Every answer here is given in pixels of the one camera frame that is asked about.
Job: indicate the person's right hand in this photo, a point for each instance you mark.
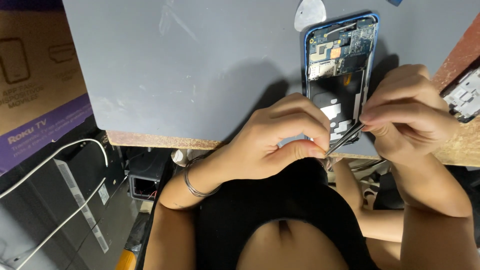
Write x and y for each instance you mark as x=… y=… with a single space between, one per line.
x=412 y=127

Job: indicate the person's left hand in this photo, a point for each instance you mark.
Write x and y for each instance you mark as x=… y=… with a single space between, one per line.
x=258 y=146

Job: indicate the metal tweezers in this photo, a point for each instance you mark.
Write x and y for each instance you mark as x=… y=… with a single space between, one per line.
x=343 y=140

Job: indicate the person's black top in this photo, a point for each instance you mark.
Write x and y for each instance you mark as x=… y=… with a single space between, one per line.
x=270 y=210

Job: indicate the person's leg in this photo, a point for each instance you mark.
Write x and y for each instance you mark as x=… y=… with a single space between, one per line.
x=375 y=221

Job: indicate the opened blue smartphone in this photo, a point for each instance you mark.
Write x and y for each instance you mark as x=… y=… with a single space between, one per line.
x=337 y=56

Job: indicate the grey work mat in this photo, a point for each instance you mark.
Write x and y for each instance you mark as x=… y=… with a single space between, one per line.
x=187 y=67

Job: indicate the black open box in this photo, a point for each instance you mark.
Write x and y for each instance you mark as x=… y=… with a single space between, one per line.
x=146 y=176

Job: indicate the small blue tool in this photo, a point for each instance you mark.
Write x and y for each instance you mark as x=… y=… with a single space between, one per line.
x=395 y=2

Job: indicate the white plastic opening pick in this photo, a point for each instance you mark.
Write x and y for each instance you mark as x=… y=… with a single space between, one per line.
x=309 y=15

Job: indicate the yellow object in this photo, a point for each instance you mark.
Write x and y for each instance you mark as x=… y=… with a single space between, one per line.
x=125 y=260

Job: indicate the black computer case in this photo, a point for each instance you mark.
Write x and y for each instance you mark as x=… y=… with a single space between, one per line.
x=48 y=210

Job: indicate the brown and purple cardboard box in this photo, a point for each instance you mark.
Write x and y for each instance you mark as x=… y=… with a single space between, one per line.
x=37 y=75

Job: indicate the black phone frame part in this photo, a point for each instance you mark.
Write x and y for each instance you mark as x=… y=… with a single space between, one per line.
x=465 y=95

